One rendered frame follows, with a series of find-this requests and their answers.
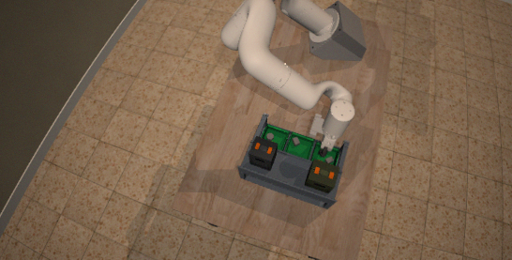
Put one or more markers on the black tool case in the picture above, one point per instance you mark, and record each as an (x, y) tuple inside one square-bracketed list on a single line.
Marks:
[(262, 152)]

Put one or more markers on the green open-front bin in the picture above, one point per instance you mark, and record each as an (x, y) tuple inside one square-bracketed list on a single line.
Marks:
[(303, 149), (280, 135), (334, 153)]

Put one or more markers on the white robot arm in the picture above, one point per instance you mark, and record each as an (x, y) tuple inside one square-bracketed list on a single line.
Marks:
[(261, 64)]

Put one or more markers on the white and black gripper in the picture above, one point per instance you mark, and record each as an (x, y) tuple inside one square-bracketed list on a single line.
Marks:
[(327, 144)]

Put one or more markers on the dark olive tool case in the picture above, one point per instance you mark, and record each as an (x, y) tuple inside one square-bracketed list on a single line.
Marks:
[(322, 176)]

